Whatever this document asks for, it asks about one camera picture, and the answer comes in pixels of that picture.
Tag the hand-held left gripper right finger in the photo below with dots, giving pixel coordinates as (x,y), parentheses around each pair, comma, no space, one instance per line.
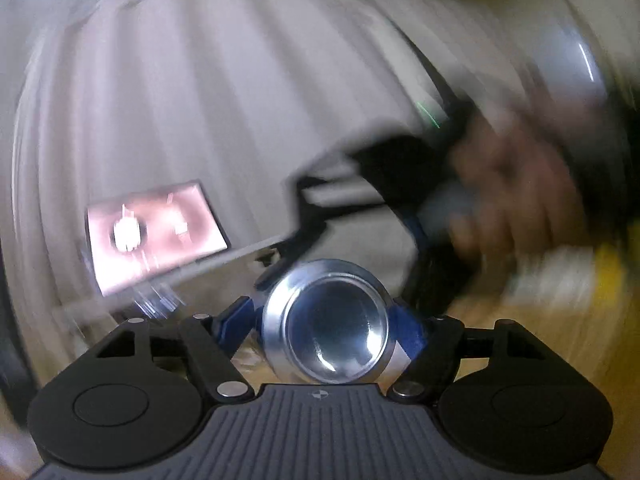
(442,345)

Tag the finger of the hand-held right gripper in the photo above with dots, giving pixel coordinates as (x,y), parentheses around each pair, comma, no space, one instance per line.
(307,220)
(425,270)

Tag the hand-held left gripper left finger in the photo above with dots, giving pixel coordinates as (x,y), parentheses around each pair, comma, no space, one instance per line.
(240,325)

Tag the blue soda can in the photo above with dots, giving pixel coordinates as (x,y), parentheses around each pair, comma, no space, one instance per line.
(330,320)

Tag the person's right hand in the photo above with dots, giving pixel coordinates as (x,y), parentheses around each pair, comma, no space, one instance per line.
(520,180)

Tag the white folding lap table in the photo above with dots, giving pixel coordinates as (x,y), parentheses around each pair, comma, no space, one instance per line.
(200,270)

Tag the silver tablet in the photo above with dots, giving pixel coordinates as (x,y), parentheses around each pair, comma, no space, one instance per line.
(155,235)

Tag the beige curtain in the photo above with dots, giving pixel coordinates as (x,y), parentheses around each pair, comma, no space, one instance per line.
(175,85)

